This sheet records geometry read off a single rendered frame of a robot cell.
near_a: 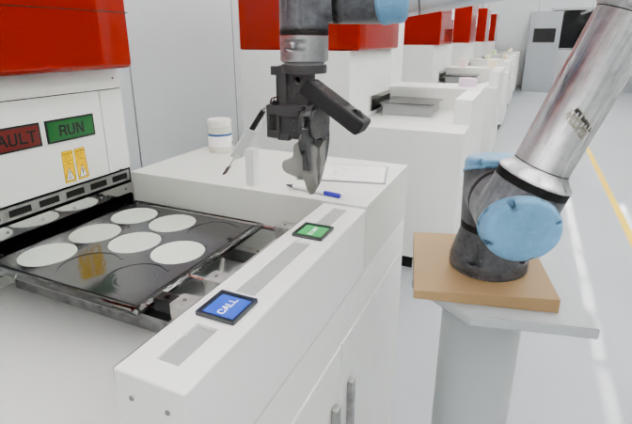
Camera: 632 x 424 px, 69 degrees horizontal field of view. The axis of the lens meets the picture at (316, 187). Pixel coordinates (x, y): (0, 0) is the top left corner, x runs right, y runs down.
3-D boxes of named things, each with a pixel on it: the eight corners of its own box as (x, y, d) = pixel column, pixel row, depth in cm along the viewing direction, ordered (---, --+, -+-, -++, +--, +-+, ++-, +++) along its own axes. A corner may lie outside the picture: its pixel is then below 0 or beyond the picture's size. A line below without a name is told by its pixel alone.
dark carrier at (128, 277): (-8, 264, 83) (-9, 261, 83) (134, 205, 113) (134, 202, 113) (135, 308, 70) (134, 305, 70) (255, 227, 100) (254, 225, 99)
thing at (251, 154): (230, 183, 106) (228, 126, 102) (240, 180, 109) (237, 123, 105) (254, 187, 103) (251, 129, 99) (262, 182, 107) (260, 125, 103)
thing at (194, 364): (127, 471, 52) (110, 369, 47) (323, 263, 100) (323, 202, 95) (195, 505, 48) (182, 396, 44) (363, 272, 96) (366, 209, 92)
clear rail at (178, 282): (129, 317, 68) (128, 308, 68) (260, 227, 101) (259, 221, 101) (135, 319, 68) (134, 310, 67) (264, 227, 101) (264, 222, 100)
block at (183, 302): (170, 319, 69) (168, 302, 68) (185, 307, 72) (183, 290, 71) (214, 332, 66) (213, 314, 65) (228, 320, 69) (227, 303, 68)
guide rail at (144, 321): (16, 288, 90) (12, 274, 89) (25, 283, 92) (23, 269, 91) (230, 356, 70) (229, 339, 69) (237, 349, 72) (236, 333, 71)
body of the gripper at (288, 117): (288, 133, 81) (287, 62, 77) (333, 137, 78) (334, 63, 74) (266, 141, 75) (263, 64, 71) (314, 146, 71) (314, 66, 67)
